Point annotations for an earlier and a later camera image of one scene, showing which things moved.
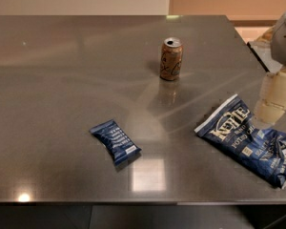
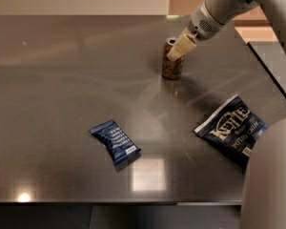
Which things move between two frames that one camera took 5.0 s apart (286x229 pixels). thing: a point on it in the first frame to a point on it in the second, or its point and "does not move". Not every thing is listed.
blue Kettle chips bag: (233, 132) does not move
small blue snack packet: (119, 147) does not move
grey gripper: (284, 40) to (200, 25)
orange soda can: (172, 59) does not move
